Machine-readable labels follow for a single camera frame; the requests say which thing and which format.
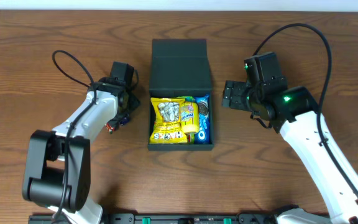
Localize green Haribo gummy bag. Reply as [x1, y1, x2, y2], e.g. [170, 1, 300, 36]
[180, 96, 197, 144]

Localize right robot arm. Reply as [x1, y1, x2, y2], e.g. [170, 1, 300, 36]
[223, 52, 358, 223]

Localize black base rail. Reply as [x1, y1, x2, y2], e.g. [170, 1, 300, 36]
[27, 205, 329, 224]

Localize blue Oreo cookie pack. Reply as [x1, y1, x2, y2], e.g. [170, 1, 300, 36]
[195, 95, 210, 144]

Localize yellow Hacks candy bag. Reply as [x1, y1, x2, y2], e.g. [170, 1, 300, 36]
[149, 98, 187, 144]

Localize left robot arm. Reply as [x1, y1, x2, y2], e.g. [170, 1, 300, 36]
[22, 62, 140, 223]

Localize green red snack bar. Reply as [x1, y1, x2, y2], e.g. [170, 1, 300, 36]
[105, 123, 117, 134]

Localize purple red candy bar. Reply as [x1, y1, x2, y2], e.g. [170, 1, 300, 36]
[119, 114, 131, 126]

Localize yellow Mentos gum bottle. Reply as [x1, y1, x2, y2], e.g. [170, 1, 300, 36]
[180, 101, 200, 134]

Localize dark green gift box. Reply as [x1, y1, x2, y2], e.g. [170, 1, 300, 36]
[147, 39, 214, 151]

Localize black right camera cable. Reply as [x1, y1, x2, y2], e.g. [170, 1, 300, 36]
[252, 22, 358, 218]

